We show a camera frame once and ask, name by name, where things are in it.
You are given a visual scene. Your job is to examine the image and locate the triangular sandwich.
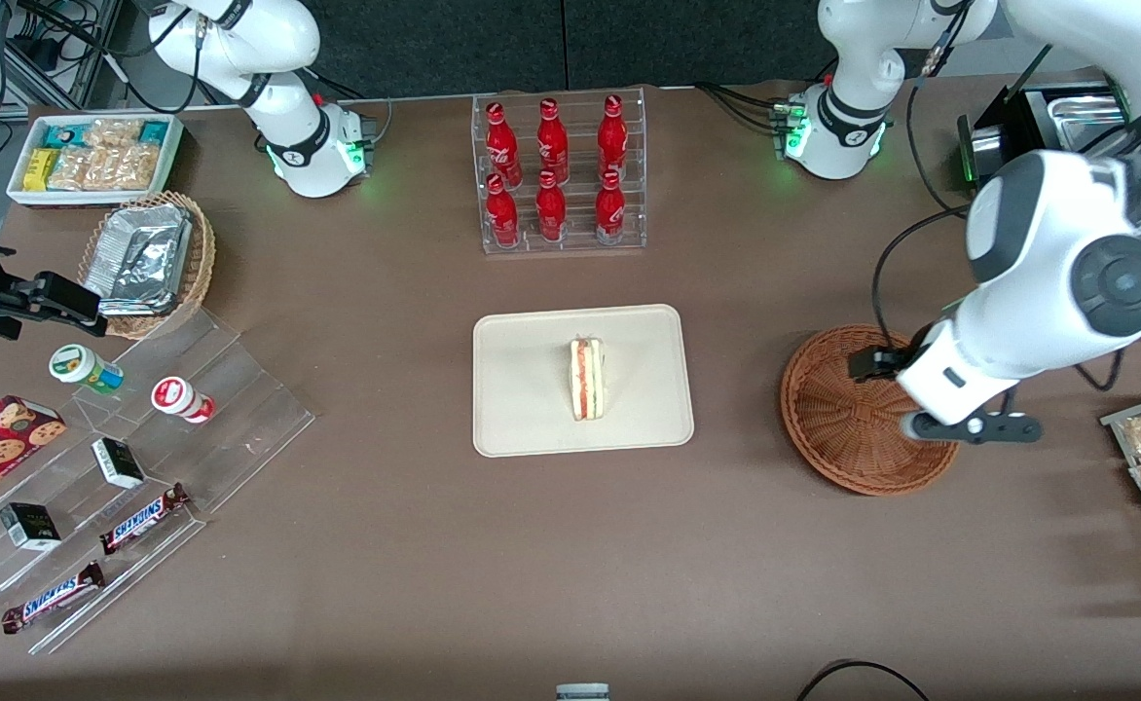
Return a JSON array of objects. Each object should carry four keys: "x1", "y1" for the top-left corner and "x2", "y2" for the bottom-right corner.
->
[{"x1": 570, "y1": 336, "x2": 609, "y2": 423}]

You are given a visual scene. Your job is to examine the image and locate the round brown wicker basket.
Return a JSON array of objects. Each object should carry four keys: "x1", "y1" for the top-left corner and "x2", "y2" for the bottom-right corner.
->
[{"x1": 780, "y1": 324, "x2": 961, "y2": 498}]

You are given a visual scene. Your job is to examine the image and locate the aluminium foil tray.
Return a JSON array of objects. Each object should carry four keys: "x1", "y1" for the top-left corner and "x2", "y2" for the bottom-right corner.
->
[{"x1": 84, "y1": 204, "x2": 192, "y2": 317}]

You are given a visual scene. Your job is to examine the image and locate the light wicker basket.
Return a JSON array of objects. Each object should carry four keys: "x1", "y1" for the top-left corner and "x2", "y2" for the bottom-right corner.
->
[{"x1": 77, "y1": 191, "x2": 217, "y2": 340}]

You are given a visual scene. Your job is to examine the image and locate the cream plastic serving tray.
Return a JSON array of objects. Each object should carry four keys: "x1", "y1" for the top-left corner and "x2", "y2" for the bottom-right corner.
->
[{"x1": 472, "y1": 304, "x2": 695, "y2": 459}]

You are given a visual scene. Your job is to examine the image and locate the green lid yogurt cup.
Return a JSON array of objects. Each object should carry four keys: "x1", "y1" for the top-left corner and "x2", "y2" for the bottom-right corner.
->
[{"x1": 49, "y1": 344, "x2": 126, "y2": 395}]

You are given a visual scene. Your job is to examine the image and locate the white rectangular snack bin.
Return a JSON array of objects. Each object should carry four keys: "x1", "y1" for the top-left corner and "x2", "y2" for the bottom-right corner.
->
[{"x1": 6, "y1": 113, "x2": 185, "y2": 208}]

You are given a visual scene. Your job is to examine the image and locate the clear peanut snack bag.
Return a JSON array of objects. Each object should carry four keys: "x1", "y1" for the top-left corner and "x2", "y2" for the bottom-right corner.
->
[
  {"x1": 84, "y1": 119, "x2": 143, "y2": 149},
  {"x1": 48, "y1": 148, "x2": 104, "y2": 191},
  {"x1": 103, "y1": 144, "x2": 161, "y2": 191}
]

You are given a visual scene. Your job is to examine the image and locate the yellow snack pack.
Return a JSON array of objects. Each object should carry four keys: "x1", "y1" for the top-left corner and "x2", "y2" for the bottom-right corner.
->
[{"x1": 23, "y1": 148, "x2": 60, "y2": 192}]

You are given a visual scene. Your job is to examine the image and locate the red lid yogurt cup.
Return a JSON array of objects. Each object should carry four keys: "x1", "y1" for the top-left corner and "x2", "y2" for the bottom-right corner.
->
[{"x1": 150, "y1": 376, "x2": 216, "y2": 424}]

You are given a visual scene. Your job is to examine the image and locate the small black box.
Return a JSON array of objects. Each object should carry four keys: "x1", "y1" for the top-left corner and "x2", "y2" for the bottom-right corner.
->
[
  {"x1": 92, "y1": 437, "x2": 146, "y2": 490},
  {"x1": 0, "y1": 502, "x2": 63, "y2": 552}
]

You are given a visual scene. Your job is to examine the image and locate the clear acrylic step display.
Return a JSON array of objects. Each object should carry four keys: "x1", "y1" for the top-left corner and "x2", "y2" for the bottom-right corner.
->
[{"x1": 0, "y1": 307, "x2": 316, "y2": 655}]

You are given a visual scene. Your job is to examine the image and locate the Snickers chocolate bar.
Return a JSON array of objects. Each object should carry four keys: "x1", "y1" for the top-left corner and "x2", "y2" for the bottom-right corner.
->
[
  {"x1": 1, "y1": 562, "x2": 106, "y2": 635},
  {"x1": 98, "y1": 483, "x2": 192, "y2": 556}
]

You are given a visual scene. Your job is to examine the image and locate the black food warmer cabinet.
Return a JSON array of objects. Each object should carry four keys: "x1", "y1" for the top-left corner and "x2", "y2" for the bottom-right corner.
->
[{"x1": 955, "y1": 83, "x2": 1141, "y2": 337}]

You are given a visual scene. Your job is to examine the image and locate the steel warmer pan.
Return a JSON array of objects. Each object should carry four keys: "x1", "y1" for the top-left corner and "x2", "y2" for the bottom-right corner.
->
[{"x1": 1048, "y1": 90, "x2": 1122, "y2": 147}]

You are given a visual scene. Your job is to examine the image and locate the red cola bottle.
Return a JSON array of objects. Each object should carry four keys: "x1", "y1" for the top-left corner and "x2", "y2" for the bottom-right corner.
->
[
  {"x1": 486, "y1": 173, "x2": 520, "y2": 248},
  {"x1": 598, "y1": 93, "x2": 629, "y2": 181},
  {"x1": 536, "y1": 97, "x2": 570, "y2": 184},
  {"x1": 535, "y1": 169, "x2": 568, "y2": 242},
  {"x1": 595, "y1": 168, "x2": 627, "y2": 244},
  {"x1": 486, "y1": 101, "x2": 523, "y2": 186}
]

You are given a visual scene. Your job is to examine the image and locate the clear acrylic bottle rack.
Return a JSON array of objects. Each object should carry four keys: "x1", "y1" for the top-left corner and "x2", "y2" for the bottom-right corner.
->
[{"x1": 471, "y1": 88, "x2": 647, "y2": 256}]

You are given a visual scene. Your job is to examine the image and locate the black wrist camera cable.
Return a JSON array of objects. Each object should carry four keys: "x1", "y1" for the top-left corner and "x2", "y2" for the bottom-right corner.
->
[{"x1": 869, "y1": 29, "x2": 975, "y2": 344}]

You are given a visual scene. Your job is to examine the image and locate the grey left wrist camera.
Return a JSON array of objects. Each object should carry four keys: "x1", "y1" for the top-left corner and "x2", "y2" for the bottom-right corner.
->
[{"x1": 901, "y1": 409, "x2": 1045, "y2": 446}]

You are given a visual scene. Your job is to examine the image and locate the aluminium equipment frame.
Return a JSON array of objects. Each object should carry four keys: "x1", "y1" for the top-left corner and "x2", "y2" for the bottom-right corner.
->
[{"x1": 6, "y1": 0, "x2": 129, "y2": 110}]

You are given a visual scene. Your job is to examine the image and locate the black floor cable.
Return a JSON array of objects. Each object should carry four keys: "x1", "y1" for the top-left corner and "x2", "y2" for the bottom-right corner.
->
[{"x1": 794, "y1": 660, "x2": 932, "y2": 701}]

